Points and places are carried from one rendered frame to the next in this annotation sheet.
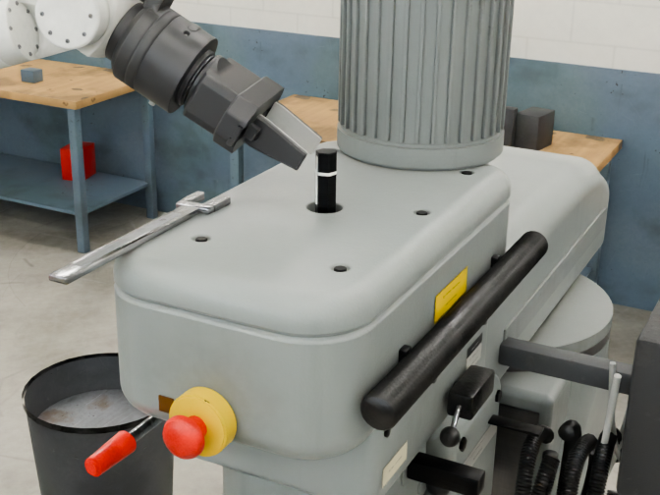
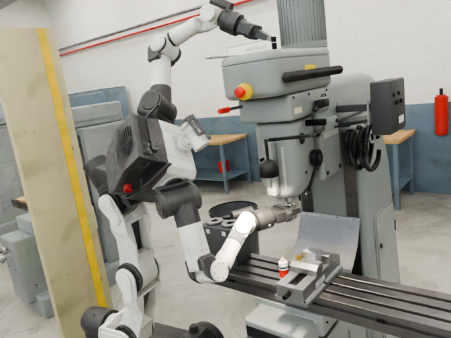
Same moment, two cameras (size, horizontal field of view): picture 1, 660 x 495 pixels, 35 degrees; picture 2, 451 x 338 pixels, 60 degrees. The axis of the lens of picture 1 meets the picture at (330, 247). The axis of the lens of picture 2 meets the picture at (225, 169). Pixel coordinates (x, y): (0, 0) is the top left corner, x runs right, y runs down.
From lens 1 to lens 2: 0.76 m
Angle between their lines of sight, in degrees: 16
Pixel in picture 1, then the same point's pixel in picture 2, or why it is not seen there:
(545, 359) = (349, 106)
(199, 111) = (240, 30)
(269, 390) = (259, 77)
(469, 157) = (316, 44)
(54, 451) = not seen: hidden behind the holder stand
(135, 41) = (223, 16)
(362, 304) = (279, 51)
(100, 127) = (230, 155)
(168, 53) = (231, 17)
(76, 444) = not seen: hidden behind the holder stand
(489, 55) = (317, 15)
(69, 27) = (207, 15)
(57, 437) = not seen: hidden behind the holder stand
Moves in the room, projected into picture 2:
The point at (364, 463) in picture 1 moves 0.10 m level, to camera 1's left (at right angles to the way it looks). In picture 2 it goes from (288, 105) to (260, 108)
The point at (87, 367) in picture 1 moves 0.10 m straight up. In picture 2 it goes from (228, 206) to (227, 196)
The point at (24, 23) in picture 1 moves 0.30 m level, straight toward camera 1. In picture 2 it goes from (198, 23) to (198, 9)
